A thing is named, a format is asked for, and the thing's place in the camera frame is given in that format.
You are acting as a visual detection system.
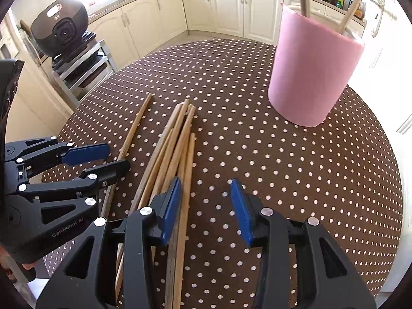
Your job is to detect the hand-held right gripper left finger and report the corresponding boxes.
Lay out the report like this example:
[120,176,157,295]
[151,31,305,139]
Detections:
[35,177,182,309]

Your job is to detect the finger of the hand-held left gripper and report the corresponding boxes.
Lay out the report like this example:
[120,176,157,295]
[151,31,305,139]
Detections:
[18,160,130,207]
[5,137,109,174]

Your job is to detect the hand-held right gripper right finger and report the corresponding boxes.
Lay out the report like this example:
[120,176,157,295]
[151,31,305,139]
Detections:
[230,178,377,309]

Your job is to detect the pink cup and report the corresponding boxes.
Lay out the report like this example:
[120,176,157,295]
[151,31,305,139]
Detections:
[267,3,366,127]

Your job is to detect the brown polka dot tablecloth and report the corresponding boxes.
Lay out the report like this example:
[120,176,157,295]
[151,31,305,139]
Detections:
[40,39,404,309]

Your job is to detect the cream lower kitchen cabinets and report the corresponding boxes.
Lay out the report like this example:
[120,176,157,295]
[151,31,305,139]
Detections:
[87,0,367,58]

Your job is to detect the white door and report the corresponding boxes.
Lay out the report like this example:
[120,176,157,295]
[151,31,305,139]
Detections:
[322,0,412,297]

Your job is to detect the metal door handle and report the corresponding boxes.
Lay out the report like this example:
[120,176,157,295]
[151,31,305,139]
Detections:
[370,0,387,37]

